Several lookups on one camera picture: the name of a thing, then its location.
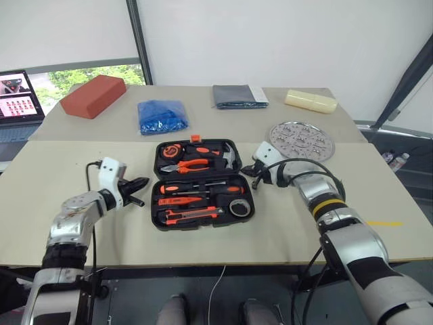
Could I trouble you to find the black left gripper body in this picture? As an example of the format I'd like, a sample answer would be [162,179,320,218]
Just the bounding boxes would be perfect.
[117,179,135,207]

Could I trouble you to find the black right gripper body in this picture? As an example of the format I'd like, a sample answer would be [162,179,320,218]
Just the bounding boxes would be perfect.
[253,161,272,186]

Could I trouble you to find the red tester pen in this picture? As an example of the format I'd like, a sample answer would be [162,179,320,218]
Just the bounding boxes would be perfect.
[158,196,204,206]

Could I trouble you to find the orange black utility knife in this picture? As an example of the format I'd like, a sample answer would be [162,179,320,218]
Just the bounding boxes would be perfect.
[163,207,225,228]

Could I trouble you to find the black plastic tool case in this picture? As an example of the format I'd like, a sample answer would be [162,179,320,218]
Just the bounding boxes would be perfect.
[150,134,256,233]

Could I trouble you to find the steel claw hammer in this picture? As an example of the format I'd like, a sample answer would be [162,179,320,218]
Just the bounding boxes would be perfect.
[217,142,238,169]

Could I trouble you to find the orange black tape measure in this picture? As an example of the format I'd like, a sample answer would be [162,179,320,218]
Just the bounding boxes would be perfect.
[161,143,182,158]

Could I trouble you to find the round perforated steel plate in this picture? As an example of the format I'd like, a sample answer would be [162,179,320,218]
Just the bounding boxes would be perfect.
[268,120,336,160]

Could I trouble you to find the blue plastic bag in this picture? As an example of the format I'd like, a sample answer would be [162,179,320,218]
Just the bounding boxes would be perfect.
[137,99,190,137]

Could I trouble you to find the dark grey packaged cloth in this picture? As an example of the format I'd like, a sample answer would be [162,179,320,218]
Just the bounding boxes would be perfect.
[212,84,271,110]

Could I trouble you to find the cream yellow plastic case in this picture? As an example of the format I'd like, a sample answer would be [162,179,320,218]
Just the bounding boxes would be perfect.
[283,88,338,114]

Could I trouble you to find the red rectangular foam block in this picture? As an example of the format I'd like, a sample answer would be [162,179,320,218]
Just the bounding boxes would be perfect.
[59,74,128,121]

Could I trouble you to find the dark rounded grey shape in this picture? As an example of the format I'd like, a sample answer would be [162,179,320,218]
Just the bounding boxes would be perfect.
[239,298,282,325]
[156,293,189,325]

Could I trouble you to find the yellow tape strip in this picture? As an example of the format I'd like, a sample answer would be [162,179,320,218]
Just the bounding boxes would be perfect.
[366,220,405,228]

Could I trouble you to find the plastic bottles cluster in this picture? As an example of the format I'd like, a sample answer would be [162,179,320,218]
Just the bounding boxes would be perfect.
[381,151,411,173]

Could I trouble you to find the open laptop computer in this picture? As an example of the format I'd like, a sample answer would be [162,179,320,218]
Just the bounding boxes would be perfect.
[0,69,46,162]

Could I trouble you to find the dark diagonal support beam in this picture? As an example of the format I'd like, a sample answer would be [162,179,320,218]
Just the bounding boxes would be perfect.
[374,43,433,129]

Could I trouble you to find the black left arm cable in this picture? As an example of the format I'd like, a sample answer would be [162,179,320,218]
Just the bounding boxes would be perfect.
[85,160,103,272]

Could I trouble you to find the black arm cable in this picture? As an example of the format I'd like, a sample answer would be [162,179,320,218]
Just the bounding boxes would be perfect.
[259,158,346,201]
[85,160,103,272]

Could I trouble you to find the orange handled pliers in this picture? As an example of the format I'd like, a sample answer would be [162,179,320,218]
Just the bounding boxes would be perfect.
[159,158,211,175]

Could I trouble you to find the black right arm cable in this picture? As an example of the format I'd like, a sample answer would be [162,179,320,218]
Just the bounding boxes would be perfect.
[259,158,346,201]

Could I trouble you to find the black table frame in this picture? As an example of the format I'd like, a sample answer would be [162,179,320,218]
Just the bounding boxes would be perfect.
[0,263,339,301]

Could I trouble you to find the white hanging cable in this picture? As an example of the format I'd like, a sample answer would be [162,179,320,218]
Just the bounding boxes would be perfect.
[207,264,227,325]

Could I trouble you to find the dark window frame post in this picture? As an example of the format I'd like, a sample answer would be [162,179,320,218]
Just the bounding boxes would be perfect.
[125,0,154,86]

